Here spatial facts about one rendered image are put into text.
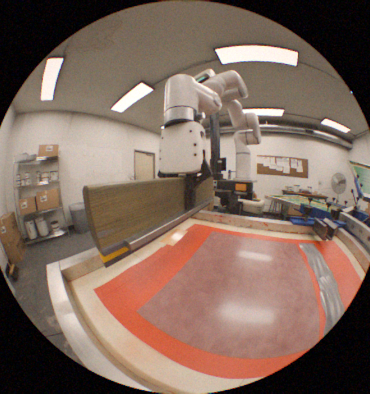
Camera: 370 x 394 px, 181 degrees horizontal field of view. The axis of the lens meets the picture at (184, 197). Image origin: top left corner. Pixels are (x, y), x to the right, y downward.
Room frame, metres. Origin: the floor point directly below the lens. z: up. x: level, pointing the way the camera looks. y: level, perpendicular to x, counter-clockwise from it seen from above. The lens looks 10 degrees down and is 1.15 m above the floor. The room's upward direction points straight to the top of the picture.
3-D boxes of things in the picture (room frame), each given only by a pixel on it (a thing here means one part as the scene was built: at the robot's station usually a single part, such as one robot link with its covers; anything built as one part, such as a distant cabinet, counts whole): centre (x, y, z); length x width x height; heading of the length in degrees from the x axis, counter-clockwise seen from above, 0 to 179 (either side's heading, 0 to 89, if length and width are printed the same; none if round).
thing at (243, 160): (0.67, -0.37, 1.21); 0.16 x 0.13 x 0.15; 132
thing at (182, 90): (0.26, -0.03, 1.34); 0.15 x 0.10 x 0.11; 139
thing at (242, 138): (0.66, -0.37, 1.37); 0.13 x 0.10 x 0.16; 49
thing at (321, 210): (0.47, -1.12, 1.05); 1.08 x 0.61 x 0.23; 179
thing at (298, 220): (0.23, -0.55, 0.98); 0.30 x 0.05 x 0.07; 59
